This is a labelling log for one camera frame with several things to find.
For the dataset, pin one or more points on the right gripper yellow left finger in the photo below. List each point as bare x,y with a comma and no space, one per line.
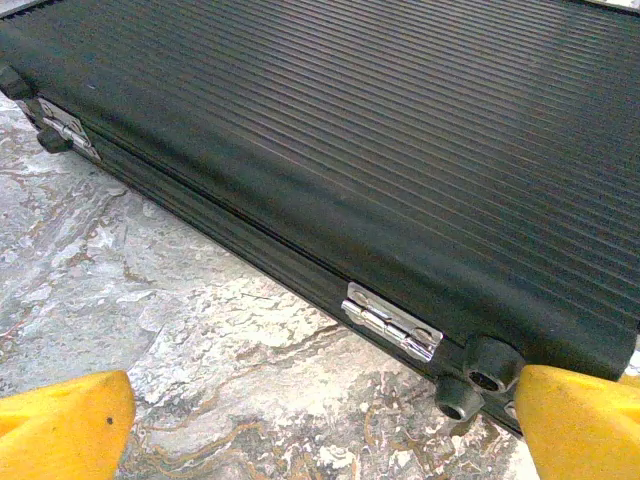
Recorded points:
60,430

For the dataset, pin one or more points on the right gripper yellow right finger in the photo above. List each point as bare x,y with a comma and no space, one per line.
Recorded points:
580,430

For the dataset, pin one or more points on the chrome case hinge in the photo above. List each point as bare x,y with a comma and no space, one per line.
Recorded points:
67,127
390,325

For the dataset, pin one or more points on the black ribbed case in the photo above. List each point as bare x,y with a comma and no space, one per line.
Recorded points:
380,150

